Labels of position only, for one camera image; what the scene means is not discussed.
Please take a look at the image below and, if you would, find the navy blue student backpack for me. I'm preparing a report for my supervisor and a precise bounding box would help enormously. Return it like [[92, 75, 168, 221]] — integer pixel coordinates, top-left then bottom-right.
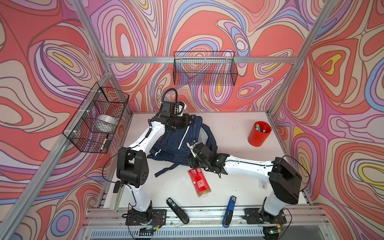
[[149, 115, 218, 178]]

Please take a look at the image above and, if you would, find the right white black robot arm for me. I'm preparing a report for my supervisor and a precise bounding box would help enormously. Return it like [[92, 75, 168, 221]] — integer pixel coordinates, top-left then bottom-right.
[[187, 141, 302, 216]]

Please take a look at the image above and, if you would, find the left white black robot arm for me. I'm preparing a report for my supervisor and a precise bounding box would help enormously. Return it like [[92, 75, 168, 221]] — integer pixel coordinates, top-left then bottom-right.
[[116, 101, 194, 213]]

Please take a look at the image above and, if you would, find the red snack packet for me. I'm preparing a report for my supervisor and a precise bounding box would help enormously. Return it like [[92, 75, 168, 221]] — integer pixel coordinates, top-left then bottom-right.
[[189, 168, 211, 197]]

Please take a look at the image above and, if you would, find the black stapler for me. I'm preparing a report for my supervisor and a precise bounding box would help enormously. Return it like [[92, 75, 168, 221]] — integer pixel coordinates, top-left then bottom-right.
[[166, 198, 190, 224]]

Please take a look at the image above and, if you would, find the white tape roll in basket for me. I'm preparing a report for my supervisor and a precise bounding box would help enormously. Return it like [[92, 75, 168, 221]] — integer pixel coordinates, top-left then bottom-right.
[[94, 115, 118, 134]]

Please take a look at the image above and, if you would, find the red ribbed metal pen cup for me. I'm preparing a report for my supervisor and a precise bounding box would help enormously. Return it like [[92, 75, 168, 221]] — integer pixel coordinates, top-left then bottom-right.
[[248, 121, 272, 147]]

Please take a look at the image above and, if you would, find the clear plastic ruler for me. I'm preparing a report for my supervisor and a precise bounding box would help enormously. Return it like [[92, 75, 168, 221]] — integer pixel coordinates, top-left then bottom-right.
[[259, 180, 268, 190]]

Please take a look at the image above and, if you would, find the blue stapler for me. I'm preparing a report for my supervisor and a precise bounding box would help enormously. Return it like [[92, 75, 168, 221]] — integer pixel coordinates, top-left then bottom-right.
[[222, 196, 237, 228]]

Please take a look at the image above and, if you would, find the grey silver stapler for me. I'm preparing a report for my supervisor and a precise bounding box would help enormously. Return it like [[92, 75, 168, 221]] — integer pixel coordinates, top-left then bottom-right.
[[110, 181, 125, 212]]

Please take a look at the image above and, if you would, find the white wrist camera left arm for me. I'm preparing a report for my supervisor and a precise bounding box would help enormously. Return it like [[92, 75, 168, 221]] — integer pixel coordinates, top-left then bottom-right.
[[177, 101, 187, 116]]

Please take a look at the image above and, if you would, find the black wire basket back wall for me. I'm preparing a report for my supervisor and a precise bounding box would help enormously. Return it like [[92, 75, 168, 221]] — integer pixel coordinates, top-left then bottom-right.
[[173, 50, 238, 86]]

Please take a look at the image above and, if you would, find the black wire basket wall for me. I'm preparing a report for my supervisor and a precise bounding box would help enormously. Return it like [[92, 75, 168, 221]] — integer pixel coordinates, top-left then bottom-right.
[[173, 50, 238, 86], [63, 83, 130, 154]]

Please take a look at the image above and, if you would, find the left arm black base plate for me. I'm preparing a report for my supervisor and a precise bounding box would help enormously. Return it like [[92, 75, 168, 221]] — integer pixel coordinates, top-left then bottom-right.
[[122, 209, 167, 227]]

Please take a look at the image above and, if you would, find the black wire basket left wall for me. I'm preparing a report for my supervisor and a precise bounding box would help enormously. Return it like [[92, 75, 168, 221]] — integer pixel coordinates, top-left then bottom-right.
[[63, 83, 130, 154]]

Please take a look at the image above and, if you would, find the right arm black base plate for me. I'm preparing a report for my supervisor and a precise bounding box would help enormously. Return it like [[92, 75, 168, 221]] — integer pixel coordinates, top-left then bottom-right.
[[242, 208, 287, 225]]

